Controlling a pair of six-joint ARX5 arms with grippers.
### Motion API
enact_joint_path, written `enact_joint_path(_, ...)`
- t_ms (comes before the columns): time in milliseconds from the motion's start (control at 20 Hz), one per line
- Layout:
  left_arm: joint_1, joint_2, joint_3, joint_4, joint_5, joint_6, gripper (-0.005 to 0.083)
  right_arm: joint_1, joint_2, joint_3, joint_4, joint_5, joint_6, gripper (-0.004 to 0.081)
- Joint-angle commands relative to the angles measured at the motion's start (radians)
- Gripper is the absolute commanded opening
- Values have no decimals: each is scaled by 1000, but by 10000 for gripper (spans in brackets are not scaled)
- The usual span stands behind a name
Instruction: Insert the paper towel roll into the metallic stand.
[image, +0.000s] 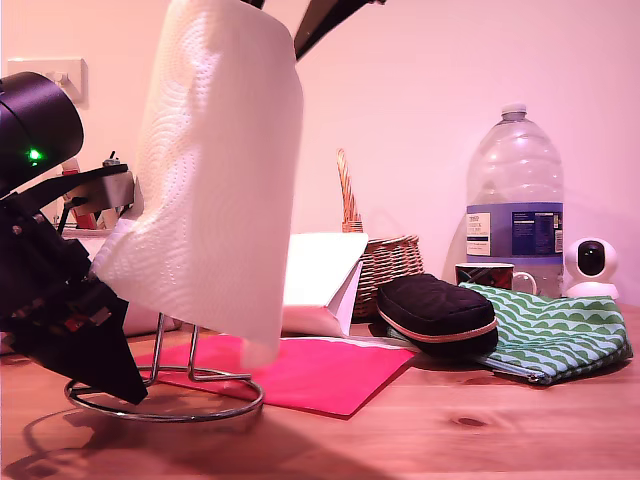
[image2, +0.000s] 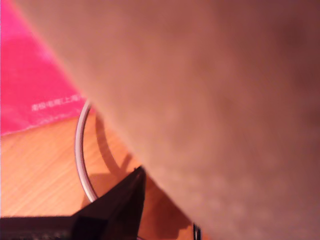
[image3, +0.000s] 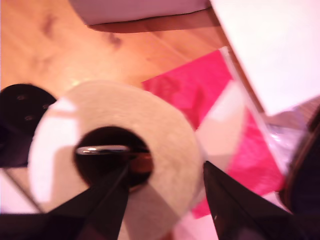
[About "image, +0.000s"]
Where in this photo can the dark patterned mug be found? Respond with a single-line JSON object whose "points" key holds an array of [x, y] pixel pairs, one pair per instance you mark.
{"points": [[482, 275]]}

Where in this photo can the large clear water bottle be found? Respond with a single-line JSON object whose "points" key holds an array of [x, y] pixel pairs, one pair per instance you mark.
{"points": [[515, 175]]}

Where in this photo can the green wave pattern pouch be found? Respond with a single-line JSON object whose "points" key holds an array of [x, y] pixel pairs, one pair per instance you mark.
{"points": [[550, 330]]}

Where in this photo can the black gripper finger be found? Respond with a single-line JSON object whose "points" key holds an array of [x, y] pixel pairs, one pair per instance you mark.
{"points": [[100, 365], [330, 17], [254, 3]]}

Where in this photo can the white folded paper bag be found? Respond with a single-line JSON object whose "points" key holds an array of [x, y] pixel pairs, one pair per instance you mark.
{"points": [[320, 270]]}

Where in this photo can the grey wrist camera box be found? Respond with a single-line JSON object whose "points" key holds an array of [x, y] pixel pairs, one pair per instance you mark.
{"points": [[110, 192]]}

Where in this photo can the white wall light switch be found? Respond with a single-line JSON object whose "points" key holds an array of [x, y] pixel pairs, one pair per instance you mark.
{"points": [[50, 65]]}

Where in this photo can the black zip pouch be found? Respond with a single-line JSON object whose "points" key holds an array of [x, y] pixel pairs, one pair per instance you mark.
{"points": [[435, 310]]}

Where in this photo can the white fabric storage bin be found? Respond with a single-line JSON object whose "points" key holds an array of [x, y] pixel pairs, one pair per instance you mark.
{"points": [[150, 320]]}

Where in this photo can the white paper towel roll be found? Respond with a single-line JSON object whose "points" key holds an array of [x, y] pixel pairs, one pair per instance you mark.
{"points": [[215, 175]]}

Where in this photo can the small white round camera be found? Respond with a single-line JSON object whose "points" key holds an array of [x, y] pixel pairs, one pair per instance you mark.
{"points": [[592, 290]]}

